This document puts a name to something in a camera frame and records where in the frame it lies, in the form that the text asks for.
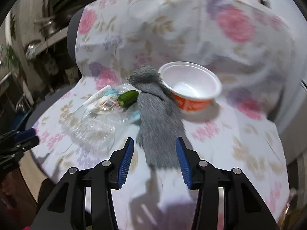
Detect floral white cloth cover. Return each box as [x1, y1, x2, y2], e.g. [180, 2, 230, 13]
[33, 0, 295, 218]

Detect white orange paper bowl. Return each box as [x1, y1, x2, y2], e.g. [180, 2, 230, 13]
[159, 61, 222, 113]

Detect clear plastic food tray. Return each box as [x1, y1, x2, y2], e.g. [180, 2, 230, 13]
[62, 84, 140, 155]

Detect grey fuzzy slipper insole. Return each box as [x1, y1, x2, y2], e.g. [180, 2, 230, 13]
[129, 67, 192, 169]

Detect green cucumber piece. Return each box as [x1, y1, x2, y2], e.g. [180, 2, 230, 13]
[117, 90, 139, 108]

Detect small snack packets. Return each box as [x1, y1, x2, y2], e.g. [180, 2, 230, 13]
[83, 85, 120, 114]

